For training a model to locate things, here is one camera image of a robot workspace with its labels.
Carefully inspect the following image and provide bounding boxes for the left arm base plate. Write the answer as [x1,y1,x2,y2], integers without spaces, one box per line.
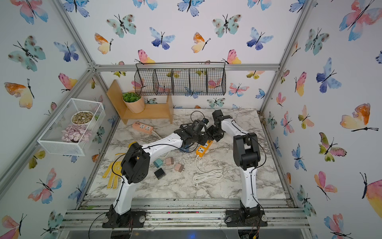
[102,210,146,229]

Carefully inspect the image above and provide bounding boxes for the white wire basket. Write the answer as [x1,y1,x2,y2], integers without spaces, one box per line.
[37,98,105,156]

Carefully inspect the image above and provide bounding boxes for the black plug adapter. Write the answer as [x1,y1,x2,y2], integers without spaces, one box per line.
[154,168,166,180]

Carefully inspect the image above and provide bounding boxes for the teal plug adapter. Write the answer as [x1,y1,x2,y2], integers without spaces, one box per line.
[153,159,164,168]

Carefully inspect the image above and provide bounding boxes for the pink power strip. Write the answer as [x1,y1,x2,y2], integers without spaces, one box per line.
[132,121,154,134]

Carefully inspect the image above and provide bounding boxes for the potted green plant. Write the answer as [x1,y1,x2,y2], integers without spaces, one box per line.
[122,92,145,114]

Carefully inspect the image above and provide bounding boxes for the pink succulent flowers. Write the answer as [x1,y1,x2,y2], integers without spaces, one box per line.
[61,125,92,143]

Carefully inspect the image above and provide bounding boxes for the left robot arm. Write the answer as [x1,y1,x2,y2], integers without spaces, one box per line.
[112,118,210,215]

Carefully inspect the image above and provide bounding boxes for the yellow toy shovel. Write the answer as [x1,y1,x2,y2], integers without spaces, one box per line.
[102,153,125,190]

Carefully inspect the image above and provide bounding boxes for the black wire basket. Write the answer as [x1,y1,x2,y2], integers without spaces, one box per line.
[132,62,226,99]

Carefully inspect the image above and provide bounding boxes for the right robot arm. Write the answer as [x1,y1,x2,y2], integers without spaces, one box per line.
[208,110,261,210]

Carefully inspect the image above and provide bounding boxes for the pink plug adapter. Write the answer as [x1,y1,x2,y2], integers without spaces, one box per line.
[165,157,174,166]
[174,163,184,172]

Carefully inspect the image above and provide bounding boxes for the blue plug adapter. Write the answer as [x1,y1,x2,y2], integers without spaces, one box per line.
[180,145,191,153]

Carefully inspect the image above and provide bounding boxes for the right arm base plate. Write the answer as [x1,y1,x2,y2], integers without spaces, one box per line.
[223,209,268,227]

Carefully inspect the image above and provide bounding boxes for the bowl of pebbles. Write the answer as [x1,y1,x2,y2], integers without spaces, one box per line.
[71,111,94,125]

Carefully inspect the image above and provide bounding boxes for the white cable of orange strip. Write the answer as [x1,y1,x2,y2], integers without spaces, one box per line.
[192,155,224,184]

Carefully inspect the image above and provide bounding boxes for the orange power strip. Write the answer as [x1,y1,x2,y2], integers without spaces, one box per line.
[196,140,213,158]

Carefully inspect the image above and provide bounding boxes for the wooden shelf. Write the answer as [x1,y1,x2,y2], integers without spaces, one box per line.
[106,80,174,124]

